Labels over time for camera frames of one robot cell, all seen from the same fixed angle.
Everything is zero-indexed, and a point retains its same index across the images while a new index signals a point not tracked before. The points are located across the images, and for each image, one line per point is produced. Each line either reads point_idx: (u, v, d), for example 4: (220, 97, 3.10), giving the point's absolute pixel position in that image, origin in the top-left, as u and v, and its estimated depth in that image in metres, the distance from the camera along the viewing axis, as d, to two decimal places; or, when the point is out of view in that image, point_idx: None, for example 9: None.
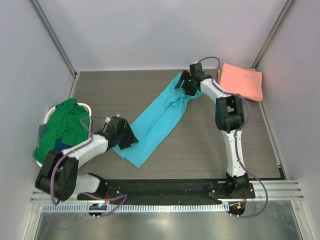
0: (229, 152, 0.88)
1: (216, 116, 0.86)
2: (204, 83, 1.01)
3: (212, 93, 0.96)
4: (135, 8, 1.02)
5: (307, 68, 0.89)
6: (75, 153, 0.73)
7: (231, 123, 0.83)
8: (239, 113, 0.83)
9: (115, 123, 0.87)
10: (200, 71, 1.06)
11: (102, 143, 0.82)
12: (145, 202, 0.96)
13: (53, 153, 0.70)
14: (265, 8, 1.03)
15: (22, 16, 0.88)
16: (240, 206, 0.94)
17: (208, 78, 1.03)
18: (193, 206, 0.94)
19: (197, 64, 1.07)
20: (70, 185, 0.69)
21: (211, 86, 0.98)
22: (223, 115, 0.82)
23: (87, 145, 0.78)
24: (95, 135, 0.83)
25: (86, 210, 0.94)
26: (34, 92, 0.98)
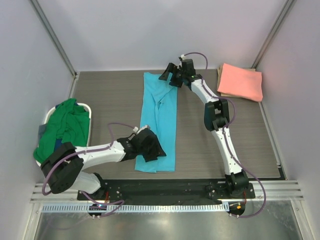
0: (222, 148, 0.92)
1: (206, 117, 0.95)
2: (194, 84, 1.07)
3: (202, 96, 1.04)
4: (136, 8, 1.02)
5: (306, 69, 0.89)
6: (85, 155, 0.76)
7: (218, 123, 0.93)
8: (225, 115, 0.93)
9: (141, 137, 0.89)
10: (192, 68, 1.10)
11: (118, 153, 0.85)
12: (145, 202, 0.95)
13: (66, 145, 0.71)
14: (265, 8, 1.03)
15: (22, 16, 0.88)
16: (240, 206, 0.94)
17: (199, 78, 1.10)
18: (193, 206, 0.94)
19: (188, 61, 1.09)
20: (67, 183, 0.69)
21: (200, 88, 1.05)
22: (211, 118, 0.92)
23: (102, 150, 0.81)
24: (115, 143, 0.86)
25: (86, 210, 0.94)
26: (34, 92, 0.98)
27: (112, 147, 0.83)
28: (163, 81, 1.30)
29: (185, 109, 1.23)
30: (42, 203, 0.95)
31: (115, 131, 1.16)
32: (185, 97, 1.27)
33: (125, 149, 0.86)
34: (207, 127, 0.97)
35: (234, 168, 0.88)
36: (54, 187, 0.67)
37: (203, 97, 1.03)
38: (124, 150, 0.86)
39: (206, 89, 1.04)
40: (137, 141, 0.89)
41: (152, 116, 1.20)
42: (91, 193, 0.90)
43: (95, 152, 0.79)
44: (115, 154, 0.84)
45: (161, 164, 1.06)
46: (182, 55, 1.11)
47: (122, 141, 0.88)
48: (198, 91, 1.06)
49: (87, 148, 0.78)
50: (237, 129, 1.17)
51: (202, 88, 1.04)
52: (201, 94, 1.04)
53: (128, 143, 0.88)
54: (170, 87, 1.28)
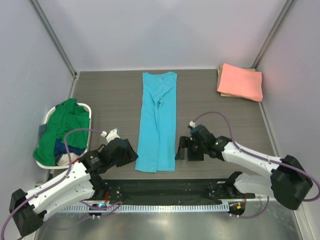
0: (254, 187, 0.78)
1: (278, 196, 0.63)
2: (227, 153, 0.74)
3: (249, 164, 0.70)
4: (136, 9, 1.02)
5: (306, 69, 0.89)
6: (36, 198, 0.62)
7: (303, 194, 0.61)
8: (304, 178, 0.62)
9: (110, 149, 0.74)
10: (208, 135, 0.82)
11: (81, 178, 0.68)
12: (145, 202, 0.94)
13: (18, 193, 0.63)
14: (265, 9, 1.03)
15: (22, 17, 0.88)
16: (240, 206, 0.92)
17: (226, 141, 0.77)
18: (192, 206, 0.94)
19: (201, 128, 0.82)
20: (35, 224, 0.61)
21: (242, 155, 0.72)
22: (291, 193, 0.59)
23: (57, 184, 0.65)
24: (74, 167, 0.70)
25: (86, 211, 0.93)
26: (34, 92, 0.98)
27: (70, 174, 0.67)
28: (162, 81, 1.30)
29: (185, 109, 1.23)
30: None
31: None
32: (185, 97, 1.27)
33: (91, 167, 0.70)
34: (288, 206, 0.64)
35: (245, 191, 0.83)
36: (23, 230, 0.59)
37: (254, 166, 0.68)
38: (88, 169, 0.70)
39: (249, 153, 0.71)
40: (106, 154, 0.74)
41: (151, 117, 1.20)
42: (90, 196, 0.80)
43: (49, 189, 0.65)
44: (78, 180, 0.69)
45: (160, 164, 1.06)
46: (192, 123, 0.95)
47: (85, 158, 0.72)
48: (240, 160, 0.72)
49: (40, 187, 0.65)
50: (237, 129, 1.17)
51: (245, 154, 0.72)
52: (249, 162, 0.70)
53: (94, 159, 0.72)
54: (169, 87, 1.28)
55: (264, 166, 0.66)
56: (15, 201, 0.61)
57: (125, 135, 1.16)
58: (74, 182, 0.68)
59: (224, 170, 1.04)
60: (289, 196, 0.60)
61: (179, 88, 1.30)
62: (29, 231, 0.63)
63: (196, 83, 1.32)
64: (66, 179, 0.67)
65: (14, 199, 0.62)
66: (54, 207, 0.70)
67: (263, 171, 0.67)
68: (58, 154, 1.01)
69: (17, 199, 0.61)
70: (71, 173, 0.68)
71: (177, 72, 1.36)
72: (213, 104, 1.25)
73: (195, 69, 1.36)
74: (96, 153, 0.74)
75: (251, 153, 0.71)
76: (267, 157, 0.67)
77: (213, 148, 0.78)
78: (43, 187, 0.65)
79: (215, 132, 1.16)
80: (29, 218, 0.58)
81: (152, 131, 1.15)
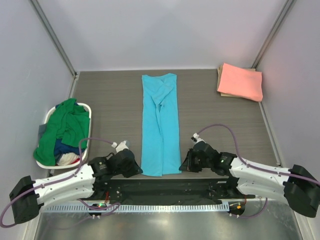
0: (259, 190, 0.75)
1: (294, 207, 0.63)
2: (235, 170, 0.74)
3: (259, 179, 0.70)
4: (136, 8, 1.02)
5: (306, 69, 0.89)
6: (43, 189, 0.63)
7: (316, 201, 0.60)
8: (315, 184, 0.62)
9: (118, 158, 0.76)
10: (213, 151, 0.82)
11: (87, 180, 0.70)
12: (145, 202, 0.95)
13: (26, 179, 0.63)
14: (265, 9, 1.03)
15: (21, 16, 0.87)
16: (240, 206, 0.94)
17: (231, 157, 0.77)
18: (193, 206, 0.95)
19: (205, 147, 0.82)
20: (31, 214, 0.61)
21: (249, 170, 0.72)
22: (306, 202, 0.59)
23: (64, 181, 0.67)
24: (83, 168, 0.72)
25: (86, 210, 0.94)
26: (34, 92, 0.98)
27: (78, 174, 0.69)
28: (162, 82, 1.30)
29: (185, 109, 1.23)
30: None
31: (115, 131, 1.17)
32: (185, 96, 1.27)
33: (98, 172, 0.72)
34: (304, 214, 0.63)
35: (247, 192, 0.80)
36: (17, 219, 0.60)
37: (265, 180, 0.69)
38: (95, 173, 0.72)
39: (258, 167, 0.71)
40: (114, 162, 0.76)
41: (153, 120, 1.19)
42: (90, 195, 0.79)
43: (56, 183, 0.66)
44: (83, 181, 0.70)
45: (166, 168, 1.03)
46: (195, 135, 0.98)
47: (94, 162, 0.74)
48: (249, 176, 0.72)
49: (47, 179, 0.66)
50: (237, 129, 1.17)
51: (252, 169, 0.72)
52: (258, 176, 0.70)
53: (102, 165, 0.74)
54: (169, 88, 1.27)
55: (275, 179, 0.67)
56: (22, 187, 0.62)
57: (125, 135, 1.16)
58: (80, 183, 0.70)
59: None
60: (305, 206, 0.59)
61: (179, 88, 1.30)
62: (24, 220, 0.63)
63: (196, 83, 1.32)
64: (73, 178, 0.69)
65: (21, 184, 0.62)
66: (52, 201, 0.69)
67: (274, 184, 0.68)
68: (58, 154, 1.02)
69: (24, 186, 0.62)
70: (79, 173, 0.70)
71: (177, 72, 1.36)
72: (213, 104, 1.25)
73: (195, 69, 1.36)
74: (105, 160, 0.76)
75: (259, 167, 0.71)
76: (275, 170, 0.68)
77: (219, 166, 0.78)
78: (51, 179, 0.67)
79: (215, 132, 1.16)
80: (28, 209, 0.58)
81: (155, 134, 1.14)
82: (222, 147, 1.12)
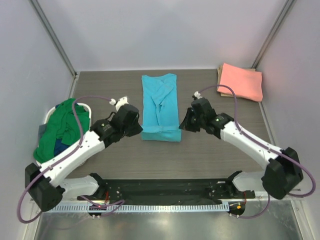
0: (251, 185, 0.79)
1: (267, 184, 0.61)
2: (226, 132, 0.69)
3: (248, 148, 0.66)
4: (136, 8, 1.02)
5: (306, 69, 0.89)
6: (52, 171, 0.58)
7: (291, 187, 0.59)
8: (297, 173, 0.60)
9: (121, 115, 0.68)
10: (210, 110, 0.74)
11: (95, 146, 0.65)
12: (145, 202, 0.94)
13: (31, 167, 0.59)
14: (265, 9, 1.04)
15: (21, 16, 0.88)
16: (240, 206, 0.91)
17: (228, 120, 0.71)
18: (193, 206, 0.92)
19: (203, 102, 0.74)
20: (54, 198, 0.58)
21: (240, 136, 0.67)
22: (281, 184, 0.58)
23: (71, 154, 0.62)
24: (86, 136, 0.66)
25: (86, 211, 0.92)
26: (34, 92, 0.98)
27: (83, 144, 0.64)
28: (162, 83, 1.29)
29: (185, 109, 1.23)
30: None
31: None
32: (185, 96, 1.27)
33: (104, 134, 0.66)
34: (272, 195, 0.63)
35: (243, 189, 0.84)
36: (43, 206, 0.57)
37: (253, 152, 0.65)
38: (101, 137, 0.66)
39: (251, 137, 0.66)
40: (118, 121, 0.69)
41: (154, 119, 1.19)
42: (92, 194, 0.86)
43: (64, 161, 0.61)
44: (91, 149, 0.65)
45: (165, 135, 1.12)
46: (196, 93, 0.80)
47: (96, 127, 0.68)
48: (237, 142, 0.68)
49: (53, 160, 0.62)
50: None
51: (244, 136, 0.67)
52: (247, 145, 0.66)
53: (105, 126, 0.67)
54: (169, 88, 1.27)
55: (263, 153, 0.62)
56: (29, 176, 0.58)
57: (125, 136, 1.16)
58: (88, 151, 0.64)
59: (224, 170, 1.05)
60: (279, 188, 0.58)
61: (179, 88, 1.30)
62: (50, 207, 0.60)
63: (196, 83, 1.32)
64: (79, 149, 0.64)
65: (27, 174, 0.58)
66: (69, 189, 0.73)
67: (259, 158, 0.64)
68: None
69: (31, 174, 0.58)
70: (84, 142, 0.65)
71: (177, 72, 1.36)
72: (213, 104, 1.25)
73: (195, 69, 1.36)
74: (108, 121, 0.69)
75: (252, 137, 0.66)
76: (267, 145, 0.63)
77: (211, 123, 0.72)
78: (57, 159, 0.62)
79: None
80: (44, 195, 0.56)
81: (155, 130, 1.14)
82: (222, 147, 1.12)
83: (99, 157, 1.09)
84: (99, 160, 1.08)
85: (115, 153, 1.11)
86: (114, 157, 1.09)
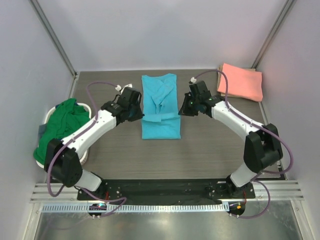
0: (245, 173, 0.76)
1: (247, 156, 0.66)
2: (216, 110, 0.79)
3: (233, 124, 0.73)
4: (136, 8, 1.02)
5: (307, 68, 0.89)
6: (75, 142, 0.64)
7: (268, 162, 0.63)
8: (276, 148, 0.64)
9: (127, 96, 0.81)
10: (205, 91, 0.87)
11: (109, 121, 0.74)
12: (145, 201, 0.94)
13: (53, 141, 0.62)
14: (265, 9, 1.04)
15: (21, 16, 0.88)
16: (240, 206, 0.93)
17: (219, 100, 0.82)
18: (193, 206, 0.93)
19: (199, 84, 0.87)
20: (75, 172, 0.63)
21: (226, 113, 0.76)
22: (258, 155, 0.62)
23: (90, 128, 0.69)
24: (101, 113, 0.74)
25: (86, 210, 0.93)
26: (34, 92, 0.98)
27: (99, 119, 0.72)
28: (162, 83, 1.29)
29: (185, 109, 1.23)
30: (43, 203, 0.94)
31: (115, 131, 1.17)
32: None
33: (114, 112, 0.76)
34: (250, 168, 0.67)
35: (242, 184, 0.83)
36: (67, 181, 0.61)
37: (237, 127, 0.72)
38: (113, 113, 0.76)
39: (236, 115, 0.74)
40: (124, 101, 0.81)
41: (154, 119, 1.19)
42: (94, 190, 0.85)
43: (84, 134, 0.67)
44: (106, 124, 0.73)
45: (168, 133, 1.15)
46: (192, 78, 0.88)
47: (107, 106, 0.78)
48: (224, 118, 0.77)
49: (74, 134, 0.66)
50: None
51: (230, 114, 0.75)
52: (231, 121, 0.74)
53: (115, 106, 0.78)
54: (169, 88, 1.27)
55: (245, 127, 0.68)
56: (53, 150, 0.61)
57: (125, 136, 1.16)
58: (103, 127, 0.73)
59: (224, 170, 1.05)
60: (256, 159, 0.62)
61: (179, 88, 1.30)
62: (71, 183, 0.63)
63: None
64: (96, 124, 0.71)
65: (51, 148, 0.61)
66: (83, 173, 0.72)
67: (241, 132, 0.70)
68: None
69: (55, 148, 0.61)
70: (99, 118, 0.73)
71: (177, 72, 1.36)
72: None
73: (195, 69, 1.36)
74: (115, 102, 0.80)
75: (237, 114, 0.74)
76: (249, 121, 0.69)
77: (204, 102, 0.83)
78: (77, 133, 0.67)
79: (215, 132, 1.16)
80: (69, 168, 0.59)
81: (157, 129, 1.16)
82: (222, 147, 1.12)
83: (99, 157, 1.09)
84: (99, 160, 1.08)
85: (115, 152, 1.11)
86: (114, 157, 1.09)
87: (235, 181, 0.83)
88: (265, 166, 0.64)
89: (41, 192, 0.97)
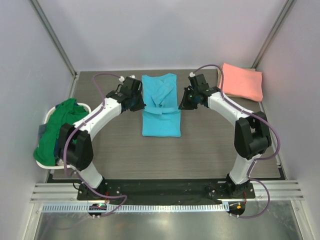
0: (240, 168, 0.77)
1: (237, 142, 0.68)
2: (212, 99, 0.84)
3: (227, 112, 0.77)
4: (136, 8, 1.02)
5: (306, 68, 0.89)
6: (87, 125, 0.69)
7: (258, 147, 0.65)
8: (265, 134, 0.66)
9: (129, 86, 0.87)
10: (204, 83, 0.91)
11: (115, 107, 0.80)
12: (145, 202, 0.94)
13: (65, 126, 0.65)
14: (265, 9, 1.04)
15: (22, 16, 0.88)
16: (240, 206, 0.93)
17: (215, 91, 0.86)
18: (193, 206, 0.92)
19: (199, 76, 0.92)
20: (87, 155, 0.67)
21: (221, 102, 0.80)
22: (246, 140, 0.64)
23: (98, 113, 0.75)
24: (107, 101, 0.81)
25: (86, 210, 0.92)
26: (34, 92, 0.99)
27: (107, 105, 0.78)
28: (162, 83, 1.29)
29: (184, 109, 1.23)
30: (43, 203, 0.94)
31: (115, 131, 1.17)
32: None
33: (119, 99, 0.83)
34: (241, 155, 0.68)
35: (241, 181, 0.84)
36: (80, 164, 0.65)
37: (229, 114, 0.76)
38: (118, 100, 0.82)
39: (230, 103, 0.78)
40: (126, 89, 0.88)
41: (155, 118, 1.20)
42: (96, 188, 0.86)
43: (94, 118, 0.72)
44: (113, 110, 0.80)
45: (168, 131, 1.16)
46: (191, 74, 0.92)
47: (112, 95, 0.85)
48: (219, 108, 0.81)
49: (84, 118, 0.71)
50: None
51: (225, 102, 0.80)
52: (225, 109, 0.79)
53: (119, 94, 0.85)
54: (169, 88, 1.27)
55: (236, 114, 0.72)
56: (65, 134, 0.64)
57: (125, 135, 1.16)
58: (110, 112, 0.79)
59: (224, 170, 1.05)
60: (244, 144, 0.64)
61: (179, 88, 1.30)
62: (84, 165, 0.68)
63: None
64: (104, 110, 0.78)
65: (63, 132, 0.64)
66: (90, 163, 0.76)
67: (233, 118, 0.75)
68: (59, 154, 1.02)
69: (67, 132, 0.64)
70: (106, 105, 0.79)
71: (177, 72, 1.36)
72: None
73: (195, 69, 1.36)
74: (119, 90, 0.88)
75: (230, 103, 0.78)
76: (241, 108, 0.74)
77: (202, 92, 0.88)
78: (87, 117, 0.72)
79: (215, 132, 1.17)
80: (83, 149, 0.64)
81: (158, 127, 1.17)
82: (222, 147, 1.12)
83: (99, 157, 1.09)
84: (99, 160, 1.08)
85: (115, 152, 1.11)
86: (114, 156, 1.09)
87: (235, 179, 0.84)
88: (255, 152, 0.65)
89: (41, 192, 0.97)
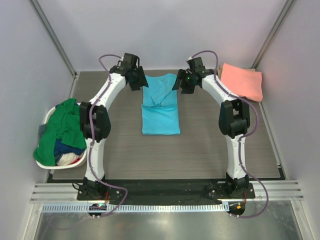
0: (230, 156, 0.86)
1: (220, 121, 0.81)
2: (205, 81, 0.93)
3: (216, 94, 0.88)
4: (136, 8, 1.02)
5: (306, 68, 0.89)
6: (101, 100, 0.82)
7: (237, 127, 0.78)
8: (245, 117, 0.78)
9: (128, 60, 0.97)
10: (201, 65, 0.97)
11: (121, 81, 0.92)
12: (145, 202, 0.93)
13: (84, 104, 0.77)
14: (265, 9, 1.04)
15: (21, 15, 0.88)
16: (240, 206, 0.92)
17: (210, 73, 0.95)
18: (193, 206, 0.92)
19: (197, 58, 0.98)
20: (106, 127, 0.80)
21: (214, 85, 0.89)
22: (228, 120, 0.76)
23: (107, 88, 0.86)
24: (113, 75, 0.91)
25: (86, 210, 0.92)
26: (34, 92, 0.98)
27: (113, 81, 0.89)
28: (162, 84, 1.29)
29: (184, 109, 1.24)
30: (43, 203, 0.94)
31: (115, 131, 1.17)
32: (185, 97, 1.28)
33: (122, 72, 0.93)
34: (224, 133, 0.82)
35: (239, 175, 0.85)
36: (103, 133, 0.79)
37: (218, 97, 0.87)
38: (122, 74, 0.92)
39: (221, 87, 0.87)
40: (126, 64, 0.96)
41: (156, 118, 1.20)
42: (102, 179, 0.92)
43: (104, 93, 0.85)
44: (118, 84, 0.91)
45: (168, 130, 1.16)
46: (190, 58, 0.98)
47: (114, 69, 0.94)
48: (211, 89, 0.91)
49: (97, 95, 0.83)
50: None
51: (217, 86, 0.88)
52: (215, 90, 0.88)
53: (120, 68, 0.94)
54: (170, 89, 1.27)
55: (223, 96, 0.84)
56: (86, 111, 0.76)
57: (125, 135, 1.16)
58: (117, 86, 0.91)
59: (224, 170, 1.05)
60: (226, 124, 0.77)
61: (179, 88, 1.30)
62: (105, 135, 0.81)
63: None
64: (111, 84, 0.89)
65: (84, 110, 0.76)
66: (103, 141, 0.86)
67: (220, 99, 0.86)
68: (58, 154, 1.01)
69: (87, 110, 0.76)
70: (112, 80, 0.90)
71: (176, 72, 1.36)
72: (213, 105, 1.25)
73: None
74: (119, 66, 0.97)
75: (220, 86, 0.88)
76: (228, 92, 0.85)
77: (197, 73, 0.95)
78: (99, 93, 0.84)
79: (215, 132, 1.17)
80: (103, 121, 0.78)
81: (158, 125, 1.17)
82: (222, 147, 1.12)
83: None
84: None
85: (116, 152, 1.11)
86: (114, 156, 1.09)
87: (233, 173, 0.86)
88: (235, 130, 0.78)
89: (41, 192, 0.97)
